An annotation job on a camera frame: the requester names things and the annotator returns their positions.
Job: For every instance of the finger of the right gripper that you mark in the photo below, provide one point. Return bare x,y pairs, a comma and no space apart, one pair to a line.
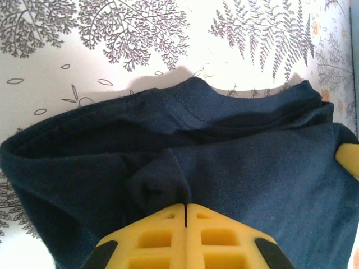
350,159

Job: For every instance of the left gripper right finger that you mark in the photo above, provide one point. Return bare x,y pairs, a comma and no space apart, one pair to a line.
224,246

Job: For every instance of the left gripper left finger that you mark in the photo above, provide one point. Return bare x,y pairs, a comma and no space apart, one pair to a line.
151,246

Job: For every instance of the navy blue garment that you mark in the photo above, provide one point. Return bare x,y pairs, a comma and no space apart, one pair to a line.
238,168

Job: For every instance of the floral patterned table cover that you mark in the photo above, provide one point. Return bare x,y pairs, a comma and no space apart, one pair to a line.
196,42

